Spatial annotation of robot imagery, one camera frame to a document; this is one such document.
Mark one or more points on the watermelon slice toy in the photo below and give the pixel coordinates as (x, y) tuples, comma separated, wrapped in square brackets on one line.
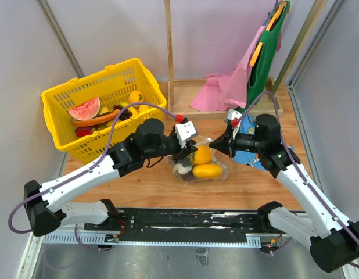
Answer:
[(86, 111)]

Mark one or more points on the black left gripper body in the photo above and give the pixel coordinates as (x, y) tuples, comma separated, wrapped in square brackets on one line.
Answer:
[(172, 147)]

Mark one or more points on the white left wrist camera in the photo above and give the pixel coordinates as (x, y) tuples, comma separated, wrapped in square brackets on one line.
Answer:
[(185, 130)]

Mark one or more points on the orange fruit toy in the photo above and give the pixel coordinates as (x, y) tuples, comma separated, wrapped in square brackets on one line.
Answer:
[(136, 96)]

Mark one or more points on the white garlic bulb toy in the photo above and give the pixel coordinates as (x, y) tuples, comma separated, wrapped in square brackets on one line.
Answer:
[(181, 169)]

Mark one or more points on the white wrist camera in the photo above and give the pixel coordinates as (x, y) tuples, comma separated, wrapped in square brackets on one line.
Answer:
[(234, 119), (185, 130)]

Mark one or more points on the pink cloth garment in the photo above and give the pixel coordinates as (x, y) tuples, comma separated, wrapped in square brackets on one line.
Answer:
[(227, 91)]

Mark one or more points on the yellow plastic shopping basket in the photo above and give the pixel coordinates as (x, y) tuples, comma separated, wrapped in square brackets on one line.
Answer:
[(112, 86)]

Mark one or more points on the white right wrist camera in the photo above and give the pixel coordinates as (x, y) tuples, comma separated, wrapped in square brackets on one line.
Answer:
[(234, 119)]

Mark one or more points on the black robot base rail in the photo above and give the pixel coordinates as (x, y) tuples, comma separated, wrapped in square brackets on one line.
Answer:
[(186, 226)]

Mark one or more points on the yellow bell pepper toy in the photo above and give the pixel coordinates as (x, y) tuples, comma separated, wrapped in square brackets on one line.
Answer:
[(202, 155)]

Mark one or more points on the yellow clothes hanger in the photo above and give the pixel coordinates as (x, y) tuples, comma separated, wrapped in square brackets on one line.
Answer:
[(255, 54)]

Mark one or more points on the blue cartoon print cloth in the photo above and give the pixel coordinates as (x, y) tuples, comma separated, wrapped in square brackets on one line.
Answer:
[(249, 130)]

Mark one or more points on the green cloth garment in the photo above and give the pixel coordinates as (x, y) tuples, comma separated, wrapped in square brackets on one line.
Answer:
[(270, 39)]

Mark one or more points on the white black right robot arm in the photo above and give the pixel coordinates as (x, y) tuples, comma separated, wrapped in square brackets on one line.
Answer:
[(330, 236)]

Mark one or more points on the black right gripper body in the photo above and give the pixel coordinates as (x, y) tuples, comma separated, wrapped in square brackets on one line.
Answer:
[(246, 142)]

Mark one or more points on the orange hot dog toy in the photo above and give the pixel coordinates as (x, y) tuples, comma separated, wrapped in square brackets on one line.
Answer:
[(96, 120)]

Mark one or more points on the clear zip top bag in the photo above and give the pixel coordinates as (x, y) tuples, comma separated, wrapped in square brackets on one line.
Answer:
[(192, 178)]

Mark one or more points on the wooden clothes rack frame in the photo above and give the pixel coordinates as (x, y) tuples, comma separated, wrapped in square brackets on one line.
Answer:
[(181, 91)]

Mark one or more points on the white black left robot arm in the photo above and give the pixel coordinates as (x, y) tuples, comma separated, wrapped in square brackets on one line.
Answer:
[(49, 205)]

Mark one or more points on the red chili pepper toy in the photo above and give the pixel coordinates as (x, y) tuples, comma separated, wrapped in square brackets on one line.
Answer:
[(83, 131)]

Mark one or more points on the yellow banana toy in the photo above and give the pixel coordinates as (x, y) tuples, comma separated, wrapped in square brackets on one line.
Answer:
[(131, 108)]

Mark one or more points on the yellow lemon toy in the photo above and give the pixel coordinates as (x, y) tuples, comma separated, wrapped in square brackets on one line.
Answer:
[(143, 108)]

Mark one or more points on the dark blue grape bunch toy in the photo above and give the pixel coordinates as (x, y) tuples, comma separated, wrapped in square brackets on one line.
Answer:
[(185, 162)]

